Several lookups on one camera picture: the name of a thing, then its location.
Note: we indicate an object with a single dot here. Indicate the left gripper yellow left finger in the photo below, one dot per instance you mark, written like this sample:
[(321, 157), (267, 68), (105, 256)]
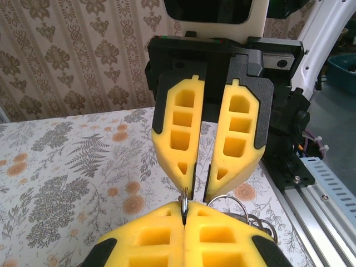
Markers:
[(155, 250)]

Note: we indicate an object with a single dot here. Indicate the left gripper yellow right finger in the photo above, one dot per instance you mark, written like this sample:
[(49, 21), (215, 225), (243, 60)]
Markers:
[(236, 250)]

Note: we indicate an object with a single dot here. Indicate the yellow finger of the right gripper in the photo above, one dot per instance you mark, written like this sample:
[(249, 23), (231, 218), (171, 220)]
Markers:
[(250, 167), (167, 150)]

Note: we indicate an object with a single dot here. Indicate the large steel keyring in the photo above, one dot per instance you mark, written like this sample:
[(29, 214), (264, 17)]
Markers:
[(226, 196)]

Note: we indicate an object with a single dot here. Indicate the medium steel keyring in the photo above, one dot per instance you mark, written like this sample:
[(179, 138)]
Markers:
[(261, 219)]

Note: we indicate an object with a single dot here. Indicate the small steel keyring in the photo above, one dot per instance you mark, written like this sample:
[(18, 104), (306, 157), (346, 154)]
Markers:
[(184, 204)]

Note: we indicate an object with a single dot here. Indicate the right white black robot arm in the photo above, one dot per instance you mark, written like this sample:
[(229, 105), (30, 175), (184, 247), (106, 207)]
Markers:
[(320, 41)]

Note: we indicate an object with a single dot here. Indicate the teal plastic bin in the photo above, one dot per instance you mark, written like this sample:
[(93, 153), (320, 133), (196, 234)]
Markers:
[(342, 68)]

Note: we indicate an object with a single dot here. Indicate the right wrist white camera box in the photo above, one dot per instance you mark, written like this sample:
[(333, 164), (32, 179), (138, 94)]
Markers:
[(208, 29)]

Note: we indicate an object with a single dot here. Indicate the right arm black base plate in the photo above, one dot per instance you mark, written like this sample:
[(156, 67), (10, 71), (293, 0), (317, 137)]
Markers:
[(294, 172)]

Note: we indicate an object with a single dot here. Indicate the aluminium mounting rail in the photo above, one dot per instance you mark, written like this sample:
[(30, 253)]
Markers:
[(314, 217)]

